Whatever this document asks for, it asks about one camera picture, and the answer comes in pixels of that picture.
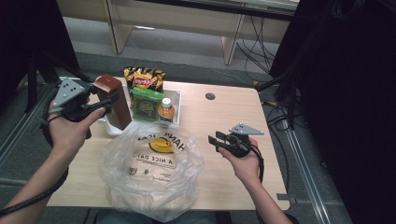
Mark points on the person's left hand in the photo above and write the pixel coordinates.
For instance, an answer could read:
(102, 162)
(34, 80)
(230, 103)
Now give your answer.
(68, 137)

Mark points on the white plastic bin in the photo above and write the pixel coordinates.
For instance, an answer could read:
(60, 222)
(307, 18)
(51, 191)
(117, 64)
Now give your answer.
(176, 99)

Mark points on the orange drink bottle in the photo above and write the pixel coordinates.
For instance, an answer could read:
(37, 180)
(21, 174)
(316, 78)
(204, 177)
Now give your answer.
(166, 112)

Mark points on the grey table grommet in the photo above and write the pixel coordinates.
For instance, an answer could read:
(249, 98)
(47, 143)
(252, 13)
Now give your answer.
(210, 96)

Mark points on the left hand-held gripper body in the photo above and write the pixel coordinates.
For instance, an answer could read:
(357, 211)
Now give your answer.
(67, 91)

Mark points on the clear plastic bag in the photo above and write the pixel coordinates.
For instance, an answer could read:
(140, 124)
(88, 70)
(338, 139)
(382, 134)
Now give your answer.
(186, 186)

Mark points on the aluminium floor rail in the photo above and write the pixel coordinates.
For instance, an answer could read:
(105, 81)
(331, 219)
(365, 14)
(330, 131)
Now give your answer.
(21, 130)
(306, 174)

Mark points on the yellow black chips bag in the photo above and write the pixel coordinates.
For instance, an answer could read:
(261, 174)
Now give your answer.
(144, 79)

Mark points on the brown carton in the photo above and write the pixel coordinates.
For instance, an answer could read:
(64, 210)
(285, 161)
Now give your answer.
(121, 115)

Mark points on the black curtain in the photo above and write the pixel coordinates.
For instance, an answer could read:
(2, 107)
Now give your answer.
(348, 93)
(28, 31)

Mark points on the black tripod stand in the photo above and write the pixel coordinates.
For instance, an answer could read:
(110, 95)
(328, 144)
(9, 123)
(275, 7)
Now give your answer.
(31, 71)

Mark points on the person's right hand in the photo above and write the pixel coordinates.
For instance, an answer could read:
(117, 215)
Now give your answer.
(246, 168)

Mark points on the black metal stand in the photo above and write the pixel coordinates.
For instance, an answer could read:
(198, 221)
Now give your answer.
(291, 93)

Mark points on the green snack packet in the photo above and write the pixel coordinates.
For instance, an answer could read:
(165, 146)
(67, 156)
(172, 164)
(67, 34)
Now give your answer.
(146, 105)

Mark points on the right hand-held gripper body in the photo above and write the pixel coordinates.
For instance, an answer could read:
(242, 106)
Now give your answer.
(246, 129)

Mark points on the light wooden desk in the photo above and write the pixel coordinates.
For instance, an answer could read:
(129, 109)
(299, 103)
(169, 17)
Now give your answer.
(174, 21)

